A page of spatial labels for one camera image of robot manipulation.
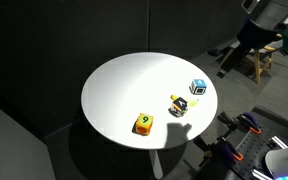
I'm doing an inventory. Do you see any orange number six block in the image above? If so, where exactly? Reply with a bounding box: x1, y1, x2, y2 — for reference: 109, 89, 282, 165
133, 113, 154, 136

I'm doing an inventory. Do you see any purple clamp orange tip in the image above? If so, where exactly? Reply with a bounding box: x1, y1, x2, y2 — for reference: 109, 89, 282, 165
217, 111, 263, 136

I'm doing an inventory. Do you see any blue number four block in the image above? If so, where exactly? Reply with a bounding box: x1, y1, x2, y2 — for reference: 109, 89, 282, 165
190, 79, 207, 95

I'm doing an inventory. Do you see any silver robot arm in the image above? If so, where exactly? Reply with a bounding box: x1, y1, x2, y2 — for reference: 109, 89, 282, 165
239, 0, 288, 180

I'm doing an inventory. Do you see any black letter A block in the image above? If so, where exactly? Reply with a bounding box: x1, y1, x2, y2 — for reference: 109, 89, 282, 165
169, 97, 188, 117

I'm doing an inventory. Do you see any black perforated mounting board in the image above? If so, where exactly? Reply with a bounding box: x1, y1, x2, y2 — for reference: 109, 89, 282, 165
197, 108, 288, 180

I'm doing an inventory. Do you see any round white table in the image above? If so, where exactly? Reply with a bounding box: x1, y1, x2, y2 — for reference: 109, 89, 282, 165
81, 52, 218, 179

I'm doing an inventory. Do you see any wooden chair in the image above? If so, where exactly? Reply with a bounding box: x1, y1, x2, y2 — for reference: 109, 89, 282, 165
217, 33, 282, 83

